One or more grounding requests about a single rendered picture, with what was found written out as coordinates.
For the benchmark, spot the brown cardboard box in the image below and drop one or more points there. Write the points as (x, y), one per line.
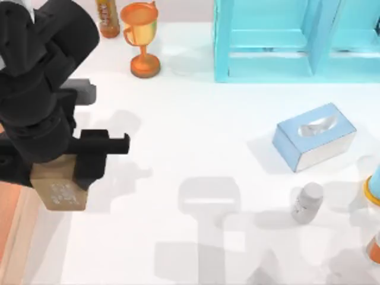
(59, 190)

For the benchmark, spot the shallow salmon-coloured box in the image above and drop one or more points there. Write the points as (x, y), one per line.
(15, 225)

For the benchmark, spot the pale grey rounded box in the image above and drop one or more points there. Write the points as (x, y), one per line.
(84, 92)

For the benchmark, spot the orange gold trophy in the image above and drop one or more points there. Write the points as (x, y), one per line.
(142, 29)

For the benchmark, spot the orange bottle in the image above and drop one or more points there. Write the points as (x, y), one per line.
(109, 20)

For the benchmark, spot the light blue rack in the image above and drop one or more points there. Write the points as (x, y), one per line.
(267, 38)

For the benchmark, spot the light blue tissue box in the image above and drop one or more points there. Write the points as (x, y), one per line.
(314, 139)

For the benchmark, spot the small white bottle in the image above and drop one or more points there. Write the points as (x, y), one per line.
(307, 205)

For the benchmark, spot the blue cup with yellow rim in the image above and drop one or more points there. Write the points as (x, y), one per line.
(374, 187)

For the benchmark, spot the orange and white can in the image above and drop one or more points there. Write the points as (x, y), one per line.
(374, 249)

